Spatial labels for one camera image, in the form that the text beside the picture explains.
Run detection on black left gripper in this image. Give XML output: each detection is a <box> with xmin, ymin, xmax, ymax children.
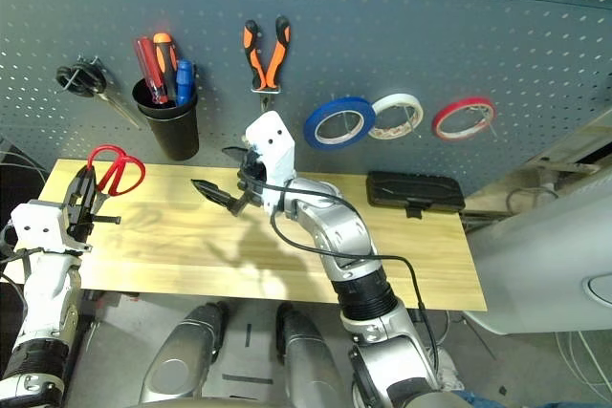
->
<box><xmin>60</xmin><ymin>166</ymin><xmax>122</xmax><ymax>244</ymax></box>

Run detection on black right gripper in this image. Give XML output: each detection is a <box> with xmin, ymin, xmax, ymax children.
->
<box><xmin>190</xmin><ymin>144</ymin><xmax>269</xmax><ymax>217</ymax></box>

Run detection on red handled scissors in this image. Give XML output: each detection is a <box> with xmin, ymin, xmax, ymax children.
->
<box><xmin>87</xmin><ymin>144</ymin><xmax>147</xmax><ymax>199</ymax></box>

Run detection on blue tape roll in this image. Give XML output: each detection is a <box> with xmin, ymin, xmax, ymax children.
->
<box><xmin>302</xmin><ymin>96</ymin><xmax>377</xmax><ymax>150</ymax></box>

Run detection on blue handled screwdriver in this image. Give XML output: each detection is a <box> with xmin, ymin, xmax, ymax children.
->
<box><xmin>175</xmin><ymin>59</ymin><xmax>195</xmax><ymax>107</ymax></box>

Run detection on orange black needle-nose pliers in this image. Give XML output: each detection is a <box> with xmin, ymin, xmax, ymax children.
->
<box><xmin>242</xmin><ymin>15</ymin><xmax>292</xmax><ymax>109</ymax></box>

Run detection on dark grey pegboard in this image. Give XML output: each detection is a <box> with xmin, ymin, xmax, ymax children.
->
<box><xmin>0</xmin><ymin>0</ymin><xmax>612</xmax><ymax>199</ymax></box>

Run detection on black plastic cup holder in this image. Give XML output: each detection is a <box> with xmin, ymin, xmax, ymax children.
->
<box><xmin>131</xmin><ymin>76</ymin><xmax>200</xmax><ymax>161</ymax></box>

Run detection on metal scissors hook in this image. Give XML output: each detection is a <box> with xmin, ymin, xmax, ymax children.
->
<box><xmin>76</xmin><ymin>56</ymin><xmax>102</xmax><ymax>77</ymax></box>

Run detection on silver robot left leg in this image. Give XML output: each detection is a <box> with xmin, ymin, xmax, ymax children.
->
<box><xmin>138</xmin><ymin>302</ymin><xmax>230</xmax><ymax>404</ymax></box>

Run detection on silver robot leg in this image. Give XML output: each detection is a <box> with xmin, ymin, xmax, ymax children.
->
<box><xmin>138</xmin><ymin>302</ymin><xmax>230</xmax><ymax>404</ymax></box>
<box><xmin>275</xmin><ymin>302</ymin><xmax>348</xmax><ymax>408</ymax></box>

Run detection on black plastic tool case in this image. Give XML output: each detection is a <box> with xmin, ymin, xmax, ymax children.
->
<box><xmin>365</xmin><ymin>170</ymin><xmax>467</xmax><ymax>220</ymax></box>

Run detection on white tape roll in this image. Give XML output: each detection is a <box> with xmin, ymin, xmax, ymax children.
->
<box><xmin>370</xmin><ymin>92</ymin><xmax>425</xmax><ymax>140</ymax></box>

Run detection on silver robot right leg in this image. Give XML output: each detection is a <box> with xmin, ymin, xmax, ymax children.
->
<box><xmin>275</xmin><ymin>302</ymin><xmax>348</xmax><ymax>408</ymax></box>

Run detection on long black floor tape strip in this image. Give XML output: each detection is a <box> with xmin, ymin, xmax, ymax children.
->
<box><xmin>222</xmin><ymin>373</ymin><xmax>274</xmax><ymax>385</ymax></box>

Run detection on red tape roll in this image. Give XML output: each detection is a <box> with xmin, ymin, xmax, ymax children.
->
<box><xmin>431</xmin><ymin>97</ymin><xmax>497</xmax><ymax>142</ymax></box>

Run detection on white bystander shoe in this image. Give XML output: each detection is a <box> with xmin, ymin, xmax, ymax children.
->
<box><xmin>437</xmin><ymin>348</ymin><xmax>465</xmax><ymax>393</ymax></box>

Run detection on white machine housing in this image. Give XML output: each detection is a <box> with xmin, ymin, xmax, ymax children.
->
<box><xmin>463</xmin><ymin>173</ymin><xmax>612</xmax><ymax>335</ymax></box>

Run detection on blue jeans bystander leg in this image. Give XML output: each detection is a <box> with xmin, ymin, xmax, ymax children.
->
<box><xmin>451</xmin><ymin>391</ymin><xmax>594</xmax><ymax>408</ymax></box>

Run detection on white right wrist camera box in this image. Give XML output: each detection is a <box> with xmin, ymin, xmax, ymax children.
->
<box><xmin>245</xmin><ymin>110</ymin><xmax>296</xmax><ymax>214</ymax></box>

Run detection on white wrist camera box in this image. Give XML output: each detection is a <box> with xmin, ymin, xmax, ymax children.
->
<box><xmin>245</xmin><ymin>110</ymin><xmax>296</xmax><ymax>214</ymax></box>
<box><xmin>10</xmin><ymin>202</ymin><xmax>92</xmax><ymax>255</ymax></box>

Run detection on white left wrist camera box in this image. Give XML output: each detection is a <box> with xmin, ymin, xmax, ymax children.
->
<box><xmin>10</xmin><ymin>202</ymin><xmax>92</xmax><ymax>255</ymax></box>

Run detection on grey floor cables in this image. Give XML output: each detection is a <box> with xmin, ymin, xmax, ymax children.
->
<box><xmin>0</xmin><ymin>138</ymin><xmax>49</xmax><ymax>176</ymax></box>

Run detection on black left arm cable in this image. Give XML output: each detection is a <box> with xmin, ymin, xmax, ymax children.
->
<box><xmin>0</xmin><ymin>221</ymin><xmax>31</xmax><ymax>297</ymax></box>

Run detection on black handled scissors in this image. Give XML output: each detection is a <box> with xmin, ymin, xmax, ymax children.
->
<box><xmin>55</xmin><ymin>56</ymin><xmax>143</xmax><ymax>131</ymax></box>

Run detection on orange black handled screwdriver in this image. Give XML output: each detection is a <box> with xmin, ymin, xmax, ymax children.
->
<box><xmin>152</xmin><ymin>32</ymin><xmax>179</xmax><ymax>101</ymax></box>

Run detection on beige wooden frame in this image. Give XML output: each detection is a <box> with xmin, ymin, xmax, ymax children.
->
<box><xmin>466</xmin><ymin>109</ymin><xmax>612</xmax><ymax>218</ymax></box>

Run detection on white floor cables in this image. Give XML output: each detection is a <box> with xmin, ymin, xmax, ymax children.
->
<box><xmin>554</xmin><ymin>331</ymin><xmax>612</xmax><ymax>390</ymax></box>

